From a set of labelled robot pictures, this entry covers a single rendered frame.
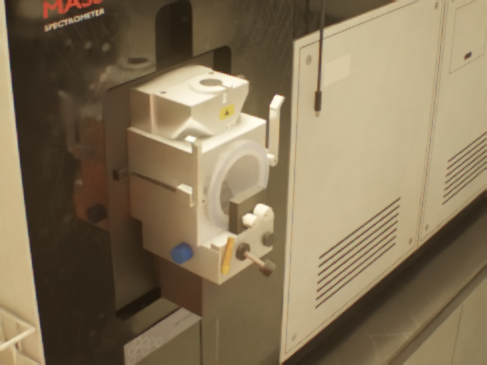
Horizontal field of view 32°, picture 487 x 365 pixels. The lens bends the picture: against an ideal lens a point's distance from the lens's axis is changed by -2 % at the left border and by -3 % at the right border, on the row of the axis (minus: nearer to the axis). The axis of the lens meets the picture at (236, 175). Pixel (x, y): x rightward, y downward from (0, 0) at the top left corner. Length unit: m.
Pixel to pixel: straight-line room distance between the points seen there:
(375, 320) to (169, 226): 0.67
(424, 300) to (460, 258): 0.16
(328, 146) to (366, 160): 0.12
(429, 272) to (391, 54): 0.51
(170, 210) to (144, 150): 0.06
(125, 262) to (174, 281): 0.06
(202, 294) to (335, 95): 0.35
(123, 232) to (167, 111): 0.15
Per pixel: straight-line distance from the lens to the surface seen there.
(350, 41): 1.10
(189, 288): 0.88
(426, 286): 1.53
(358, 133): 1.18
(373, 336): 1.40
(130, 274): 0.89
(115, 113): 0.80
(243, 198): 0.80
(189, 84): 0.80
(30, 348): 0.84
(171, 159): 0.79
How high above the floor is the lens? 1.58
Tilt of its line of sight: 27 degrees down
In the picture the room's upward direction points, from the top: 1 degrees clockwise
